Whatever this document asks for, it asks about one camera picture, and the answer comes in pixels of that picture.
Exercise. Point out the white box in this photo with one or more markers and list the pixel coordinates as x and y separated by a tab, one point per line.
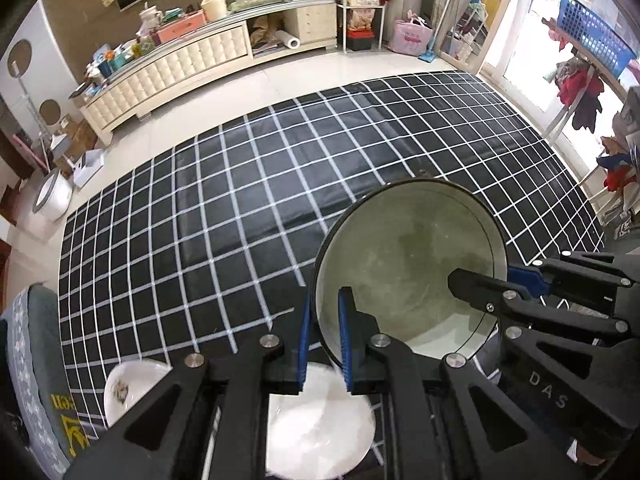
87	170

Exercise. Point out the cream tufted cabinet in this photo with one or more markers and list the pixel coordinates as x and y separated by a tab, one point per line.
175	65

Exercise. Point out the white paper roll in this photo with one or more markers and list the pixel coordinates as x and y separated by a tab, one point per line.
287	40

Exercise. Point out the black checkered tablecloth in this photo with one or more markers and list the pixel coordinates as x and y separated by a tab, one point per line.
225	200

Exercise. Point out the blue plastic basket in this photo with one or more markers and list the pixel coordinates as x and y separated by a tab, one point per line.
595	35

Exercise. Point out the white bowl with red print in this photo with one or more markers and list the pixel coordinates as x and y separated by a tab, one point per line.
135	380

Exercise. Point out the red garment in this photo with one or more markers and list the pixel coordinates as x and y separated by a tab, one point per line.
580	90

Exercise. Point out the cream drawer unit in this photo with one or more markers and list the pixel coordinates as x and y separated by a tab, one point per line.
310	22

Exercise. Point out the cardboard box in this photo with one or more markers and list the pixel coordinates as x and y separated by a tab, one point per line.
80	135

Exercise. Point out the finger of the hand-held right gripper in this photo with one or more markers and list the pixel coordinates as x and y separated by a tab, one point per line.
522	280
475	287

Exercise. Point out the pink box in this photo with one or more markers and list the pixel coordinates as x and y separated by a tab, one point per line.
182	29

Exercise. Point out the mop with blue head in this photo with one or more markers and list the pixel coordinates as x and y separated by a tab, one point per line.
426	57

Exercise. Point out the pink bag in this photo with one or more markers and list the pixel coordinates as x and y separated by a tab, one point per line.
412	37

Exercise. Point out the cream cylindrical jar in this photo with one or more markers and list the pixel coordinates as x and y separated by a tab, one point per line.
215	9

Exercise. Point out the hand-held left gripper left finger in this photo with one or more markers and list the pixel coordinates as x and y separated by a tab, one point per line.
304	350

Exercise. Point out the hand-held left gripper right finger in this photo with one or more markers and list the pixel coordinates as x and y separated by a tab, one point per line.
346	345

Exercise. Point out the grey chair with gold print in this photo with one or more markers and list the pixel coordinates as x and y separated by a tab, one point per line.
35	350

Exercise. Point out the grey green dark-rimmed plate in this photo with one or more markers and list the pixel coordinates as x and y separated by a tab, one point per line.
410	250

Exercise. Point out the plain white plate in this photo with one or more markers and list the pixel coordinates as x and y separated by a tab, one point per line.
320	425

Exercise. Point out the white plastic tub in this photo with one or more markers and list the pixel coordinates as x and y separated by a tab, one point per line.
55	200

